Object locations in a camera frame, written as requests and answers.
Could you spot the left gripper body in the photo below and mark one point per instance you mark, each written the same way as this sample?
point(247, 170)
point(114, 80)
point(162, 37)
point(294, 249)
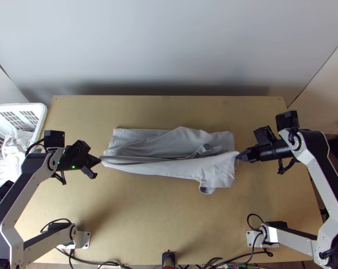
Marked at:
point(90, 162)

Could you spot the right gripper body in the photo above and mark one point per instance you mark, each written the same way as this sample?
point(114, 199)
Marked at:
point(251, 155)

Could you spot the grey t-shirt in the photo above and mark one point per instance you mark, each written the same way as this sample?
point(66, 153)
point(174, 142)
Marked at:
point(169, 165)

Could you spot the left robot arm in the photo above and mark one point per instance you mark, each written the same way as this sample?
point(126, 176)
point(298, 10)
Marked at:
point(9, 213)

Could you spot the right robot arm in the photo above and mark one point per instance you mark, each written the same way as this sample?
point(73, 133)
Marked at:
point(326, 196)

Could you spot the white laundry basket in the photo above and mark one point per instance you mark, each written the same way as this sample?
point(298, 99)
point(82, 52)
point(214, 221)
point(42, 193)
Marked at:
point(23, 115)

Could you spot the heap of clothes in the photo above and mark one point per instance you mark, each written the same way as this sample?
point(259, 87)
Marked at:
point(6, 165)

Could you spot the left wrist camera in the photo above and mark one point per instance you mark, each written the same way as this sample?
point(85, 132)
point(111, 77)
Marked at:
point(79, 147)

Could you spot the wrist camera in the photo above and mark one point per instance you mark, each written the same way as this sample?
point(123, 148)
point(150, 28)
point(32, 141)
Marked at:
point(79, 147)
point(265, 137)

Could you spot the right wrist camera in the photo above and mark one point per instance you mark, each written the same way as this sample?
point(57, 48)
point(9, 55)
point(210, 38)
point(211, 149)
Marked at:
point(265, 137)

